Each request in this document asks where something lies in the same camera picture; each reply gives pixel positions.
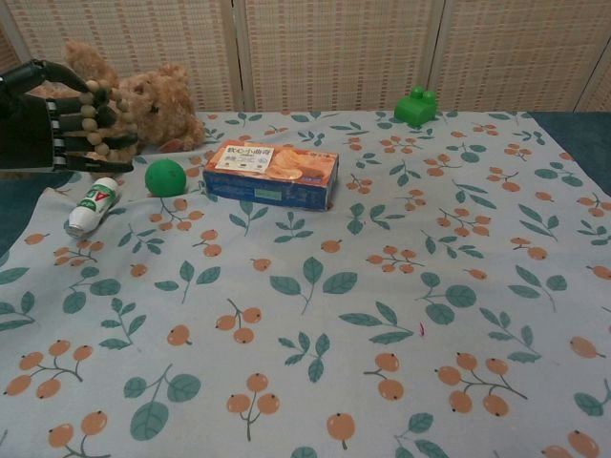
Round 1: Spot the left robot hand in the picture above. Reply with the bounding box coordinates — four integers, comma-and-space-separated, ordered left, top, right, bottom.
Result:
0, 59, 139, 174

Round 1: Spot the wooden bead bracelet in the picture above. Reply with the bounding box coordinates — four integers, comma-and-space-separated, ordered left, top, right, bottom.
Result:
78, 80, 133, 159

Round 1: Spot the white bottle green label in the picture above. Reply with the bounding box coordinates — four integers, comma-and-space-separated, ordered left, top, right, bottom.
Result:
65, 177, 120, 239

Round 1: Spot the brown teddy bear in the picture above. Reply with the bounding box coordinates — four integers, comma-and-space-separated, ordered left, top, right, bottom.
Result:
35, 40, 206, 180

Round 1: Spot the green ball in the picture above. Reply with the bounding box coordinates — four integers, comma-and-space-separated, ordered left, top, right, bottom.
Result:
144, 159, 187, 198

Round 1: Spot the orange blue biscuit box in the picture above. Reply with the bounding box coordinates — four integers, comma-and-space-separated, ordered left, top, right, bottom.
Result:
200, 138, 341, 211

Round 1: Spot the bamboo folding screen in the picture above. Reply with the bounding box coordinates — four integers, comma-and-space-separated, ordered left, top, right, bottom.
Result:
0, 0, 611, 115

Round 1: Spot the floral print tablecloth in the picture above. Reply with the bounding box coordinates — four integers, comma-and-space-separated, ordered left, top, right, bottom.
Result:
0, 110, 611, 458

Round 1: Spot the green toy building block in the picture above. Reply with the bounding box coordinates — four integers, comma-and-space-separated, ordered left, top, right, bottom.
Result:
393, 84, 439, 129

